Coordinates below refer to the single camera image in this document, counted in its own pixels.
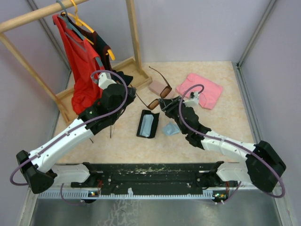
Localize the black glasses case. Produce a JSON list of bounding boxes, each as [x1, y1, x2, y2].
[[136, 110, 159, 139]]

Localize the dark navy garment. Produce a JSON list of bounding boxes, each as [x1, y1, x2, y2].
[[77, 25, 134, 90]]

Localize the red tank top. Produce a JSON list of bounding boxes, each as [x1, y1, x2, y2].
[[52, 14, 115, 116]]

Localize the light blue cleaning cloth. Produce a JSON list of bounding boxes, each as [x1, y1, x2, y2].
[[140, 114, 154, 137]]

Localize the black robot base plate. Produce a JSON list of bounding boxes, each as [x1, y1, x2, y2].
[[71, 161, 238, 203]]

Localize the pink folded t-shirt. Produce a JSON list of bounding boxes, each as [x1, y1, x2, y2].
[[176, 73, 223, 110]]

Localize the grey clothes hanger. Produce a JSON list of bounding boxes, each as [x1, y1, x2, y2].
[[52, 14, 108, 73]]

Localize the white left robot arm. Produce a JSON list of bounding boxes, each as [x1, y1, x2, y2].
[[16, 84, 136, 194]]

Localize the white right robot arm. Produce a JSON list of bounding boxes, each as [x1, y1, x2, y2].
[[158, 97, 286, 193]]

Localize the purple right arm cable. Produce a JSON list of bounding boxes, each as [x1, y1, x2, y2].
[[178, 84, 286, 204]]

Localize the wooden clothes rack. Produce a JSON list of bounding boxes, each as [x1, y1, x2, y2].
[[0, 0, 152, 125]]

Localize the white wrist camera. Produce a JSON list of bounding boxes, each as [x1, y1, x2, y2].
[[91, 73, 116, 89], [184, 92, 199, 107]]

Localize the pink glasses case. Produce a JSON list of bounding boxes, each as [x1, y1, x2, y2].
[[149, 80, 175, 99]]

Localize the tortoiseshell brown sunglasses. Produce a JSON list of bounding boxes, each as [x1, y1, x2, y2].
[[136, 66, 172, 110]]

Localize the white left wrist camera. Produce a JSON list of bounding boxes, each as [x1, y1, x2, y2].
[[91, 73, 116, 89]]

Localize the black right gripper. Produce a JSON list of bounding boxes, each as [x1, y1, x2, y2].
[[158, 96, 188, 135]]

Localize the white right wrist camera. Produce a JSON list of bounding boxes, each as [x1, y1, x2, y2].
[[184, 92, 199, 107]]

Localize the yellow clothes hanger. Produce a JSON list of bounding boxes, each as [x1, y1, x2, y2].
[[64, 0, 115, 61]]

